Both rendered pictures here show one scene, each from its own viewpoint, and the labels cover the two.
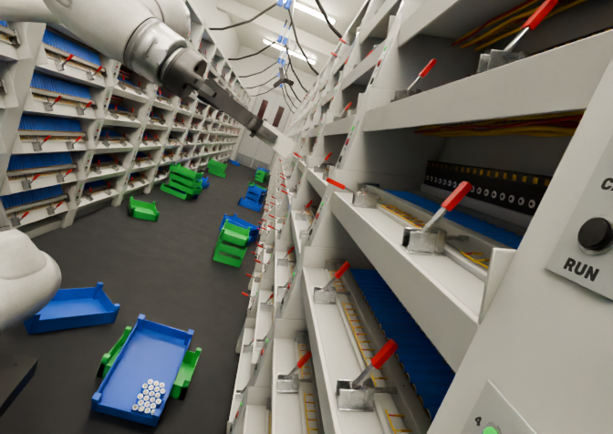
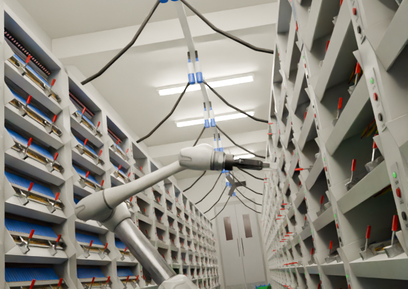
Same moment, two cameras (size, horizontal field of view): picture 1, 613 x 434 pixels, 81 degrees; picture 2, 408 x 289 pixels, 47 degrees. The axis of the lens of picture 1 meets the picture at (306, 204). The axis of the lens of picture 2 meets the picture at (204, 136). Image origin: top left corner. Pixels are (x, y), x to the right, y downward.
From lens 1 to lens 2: 1.52 m
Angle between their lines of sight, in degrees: 27
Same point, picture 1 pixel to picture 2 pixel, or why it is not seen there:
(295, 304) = (320, 243)
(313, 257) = (314, 215)
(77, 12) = (193, 160)
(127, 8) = (206, 152)
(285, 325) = (322, 255)
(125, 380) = not seen: outside the picture
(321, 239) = (312, 205)
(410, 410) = not seen: hidden behind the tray
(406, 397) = not seen: hidden behind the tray
